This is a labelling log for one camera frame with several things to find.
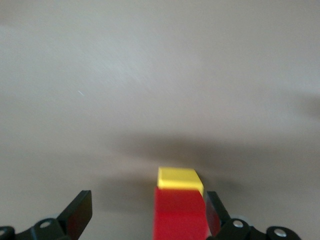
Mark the yellow cube block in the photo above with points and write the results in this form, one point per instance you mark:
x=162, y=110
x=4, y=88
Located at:
x=178, y=177

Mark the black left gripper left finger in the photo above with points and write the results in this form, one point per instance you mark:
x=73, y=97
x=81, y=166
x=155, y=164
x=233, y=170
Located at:
x=77, y=212

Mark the red cube block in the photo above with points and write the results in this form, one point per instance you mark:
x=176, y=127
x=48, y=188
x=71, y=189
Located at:
x=178, y=215

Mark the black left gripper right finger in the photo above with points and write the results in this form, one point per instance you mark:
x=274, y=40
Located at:
x=225, y=232

